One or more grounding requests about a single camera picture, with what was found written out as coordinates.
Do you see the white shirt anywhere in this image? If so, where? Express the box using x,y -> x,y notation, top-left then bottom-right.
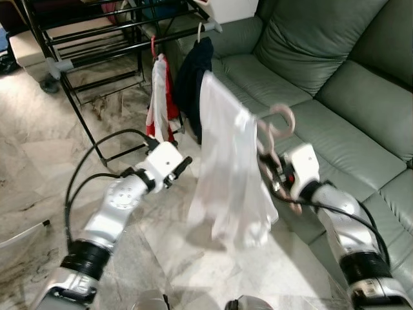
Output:
187,70 -> 279,251

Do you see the red and white garment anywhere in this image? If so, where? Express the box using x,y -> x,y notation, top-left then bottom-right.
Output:
145,54 -> 181,144

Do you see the navy garment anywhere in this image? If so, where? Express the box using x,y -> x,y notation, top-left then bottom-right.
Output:
173,37 -> 215,144

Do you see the grey robot left leg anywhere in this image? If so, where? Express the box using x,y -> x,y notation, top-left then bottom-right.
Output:
132,289 -> 170,310

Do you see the grey robot leg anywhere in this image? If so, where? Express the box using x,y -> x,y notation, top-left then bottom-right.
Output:
132,289 -> 170,310
226,296 -> 275,310

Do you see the grey robot right leg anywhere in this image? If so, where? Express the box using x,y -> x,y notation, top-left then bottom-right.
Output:
226,296 -> 275,310

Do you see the black metal drying rack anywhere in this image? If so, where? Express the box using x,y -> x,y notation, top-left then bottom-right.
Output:
19,0 -> 223,165

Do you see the white storage box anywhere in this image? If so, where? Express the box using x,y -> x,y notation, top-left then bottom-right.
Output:
203,0 -> 259,23

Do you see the beige box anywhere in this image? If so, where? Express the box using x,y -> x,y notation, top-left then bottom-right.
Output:
10,29 -> 68,70

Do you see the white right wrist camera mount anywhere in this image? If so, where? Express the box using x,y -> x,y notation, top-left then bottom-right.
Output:
282,143 -> 321,200

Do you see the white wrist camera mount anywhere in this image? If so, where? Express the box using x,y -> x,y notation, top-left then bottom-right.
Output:
282,143 -> 321,200
143,141 -> 185,178

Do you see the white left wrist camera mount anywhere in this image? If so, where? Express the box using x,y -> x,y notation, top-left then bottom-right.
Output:
143,141 -> 185,178

